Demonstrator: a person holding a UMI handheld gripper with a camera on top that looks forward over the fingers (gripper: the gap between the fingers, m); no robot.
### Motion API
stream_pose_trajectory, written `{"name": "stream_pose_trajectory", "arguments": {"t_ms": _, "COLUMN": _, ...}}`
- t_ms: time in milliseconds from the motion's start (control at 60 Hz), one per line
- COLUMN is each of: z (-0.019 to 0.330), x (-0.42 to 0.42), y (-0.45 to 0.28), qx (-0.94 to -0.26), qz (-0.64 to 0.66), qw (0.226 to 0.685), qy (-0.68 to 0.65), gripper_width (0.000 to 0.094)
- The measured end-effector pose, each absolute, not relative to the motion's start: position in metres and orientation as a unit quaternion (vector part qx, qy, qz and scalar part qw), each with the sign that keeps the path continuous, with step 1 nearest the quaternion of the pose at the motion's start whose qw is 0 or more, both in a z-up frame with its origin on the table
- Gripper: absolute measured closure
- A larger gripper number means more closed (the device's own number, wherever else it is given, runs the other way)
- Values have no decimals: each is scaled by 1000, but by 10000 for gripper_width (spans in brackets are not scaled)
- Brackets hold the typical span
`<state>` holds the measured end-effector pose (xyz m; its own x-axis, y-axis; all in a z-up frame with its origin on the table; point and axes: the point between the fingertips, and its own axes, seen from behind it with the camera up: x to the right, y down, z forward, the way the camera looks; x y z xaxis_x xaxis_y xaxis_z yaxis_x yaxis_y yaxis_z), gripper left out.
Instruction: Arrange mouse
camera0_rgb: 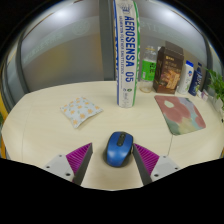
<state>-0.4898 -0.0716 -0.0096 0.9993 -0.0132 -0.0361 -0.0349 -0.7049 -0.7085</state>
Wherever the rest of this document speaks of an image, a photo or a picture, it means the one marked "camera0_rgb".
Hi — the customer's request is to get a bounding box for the multicolour blotch-print mouse pad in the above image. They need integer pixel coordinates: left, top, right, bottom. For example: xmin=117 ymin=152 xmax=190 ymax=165
xmin=153 ymin=94 xmax=207 ymax=136

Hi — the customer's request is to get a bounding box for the white blue-capped lotion bottle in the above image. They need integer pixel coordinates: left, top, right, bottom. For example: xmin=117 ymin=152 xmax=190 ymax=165
xmin=177 ymin=60 xmax=195 ymax=96

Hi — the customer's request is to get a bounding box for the small pink white jar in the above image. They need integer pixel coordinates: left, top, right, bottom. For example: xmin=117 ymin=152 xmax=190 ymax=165
xmin=200 ymin=89 xmax=210 ymax=102

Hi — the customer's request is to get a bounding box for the small floral-print cushion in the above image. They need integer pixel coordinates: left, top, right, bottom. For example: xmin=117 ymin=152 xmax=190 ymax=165
xmin=59 ymin=96 xmax=104 ymax=130

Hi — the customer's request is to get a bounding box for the white green shuttlecock tube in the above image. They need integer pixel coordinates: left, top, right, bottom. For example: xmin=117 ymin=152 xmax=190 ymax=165
xmin=112 ymin=0 xmax=142 ymax=109

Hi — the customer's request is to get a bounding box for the green potted plant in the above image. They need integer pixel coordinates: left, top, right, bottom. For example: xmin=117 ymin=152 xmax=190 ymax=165
xmin=205 ymin=68 xmax=224 ymax=114

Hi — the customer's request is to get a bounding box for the brown cardboard snack box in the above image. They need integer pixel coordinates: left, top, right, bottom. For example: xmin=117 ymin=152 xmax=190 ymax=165
xmin=152 ymin=40 xmax=185 ymax=95

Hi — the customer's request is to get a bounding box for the clear green-label drink bottle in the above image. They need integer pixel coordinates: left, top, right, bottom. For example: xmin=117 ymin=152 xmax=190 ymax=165
xmin=139 ymin=45 xmax=158 ymax=94

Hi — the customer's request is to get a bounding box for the blue and black computer mouse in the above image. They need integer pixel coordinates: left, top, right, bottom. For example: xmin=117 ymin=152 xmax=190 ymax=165
xmin=104 ymin=130 xmax=135 ymax=168

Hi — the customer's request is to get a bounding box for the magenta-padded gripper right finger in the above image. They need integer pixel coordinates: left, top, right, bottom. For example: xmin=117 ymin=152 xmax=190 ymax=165
xmin=132 ymin=143 xmax=183 ymax=186

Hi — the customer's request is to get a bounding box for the dark blue shampoo bottle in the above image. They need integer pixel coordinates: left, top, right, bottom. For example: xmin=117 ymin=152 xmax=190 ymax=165
xmin=188 ymin=62 xmax=204 ymax=97

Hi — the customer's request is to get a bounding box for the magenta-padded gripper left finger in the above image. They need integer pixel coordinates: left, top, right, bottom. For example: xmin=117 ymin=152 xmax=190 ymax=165
xmin=43 ymin=142 xmax=94 ymax=186

